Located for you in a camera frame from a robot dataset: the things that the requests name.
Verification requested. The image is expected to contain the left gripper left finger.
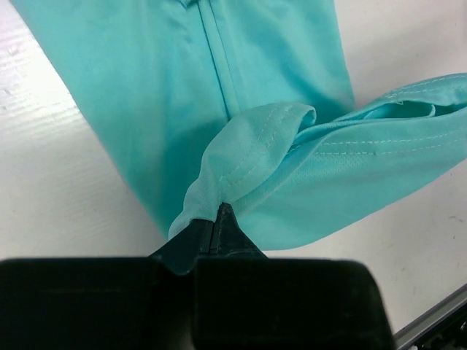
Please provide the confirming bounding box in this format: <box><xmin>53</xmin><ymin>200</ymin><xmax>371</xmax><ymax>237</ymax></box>
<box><xmin>1</xmin><ymin>219</ymin><xmax>213</xmax><ymax>349</ymax></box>

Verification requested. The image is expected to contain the teal t-shirt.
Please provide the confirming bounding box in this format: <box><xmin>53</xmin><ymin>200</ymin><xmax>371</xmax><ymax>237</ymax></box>
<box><xmin>14</xmin><ymin>1</ymin><xmax>466</xmax><ymax>251</ymax></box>

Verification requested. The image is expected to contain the aluminium table rail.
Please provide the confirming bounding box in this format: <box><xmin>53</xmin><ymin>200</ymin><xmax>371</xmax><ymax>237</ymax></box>
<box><xmin>394</xmin><ymin>284</ymin><xmax>466</xmax><ymax>349</ymax></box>

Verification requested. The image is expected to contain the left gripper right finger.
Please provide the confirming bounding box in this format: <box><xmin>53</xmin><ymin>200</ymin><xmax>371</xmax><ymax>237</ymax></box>
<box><xmin>192</xmin><ymin>204</ymin><xmax>395</xmax><ymax>349</ymax></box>

